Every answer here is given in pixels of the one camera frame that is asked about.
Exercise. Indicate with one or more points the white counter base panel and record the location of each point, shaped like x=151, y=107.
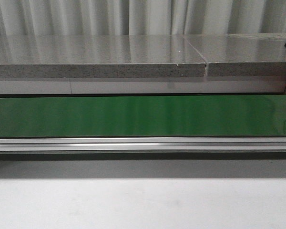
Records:
x=205, y=85

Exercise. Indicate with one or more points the green conveyor belt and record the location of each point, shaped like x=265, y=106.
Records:
x=179, y=115

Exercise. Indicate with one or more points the grey stone counter slab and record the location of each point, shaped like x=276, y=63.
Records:
x=77, y=56

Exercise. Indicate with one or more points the grey pleated curtain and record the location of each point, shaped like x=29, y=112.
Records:
x=141, y=17

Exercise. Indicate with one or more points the aluminium conveyor side rail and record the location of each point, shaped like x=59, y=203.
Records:
x=143, y=144

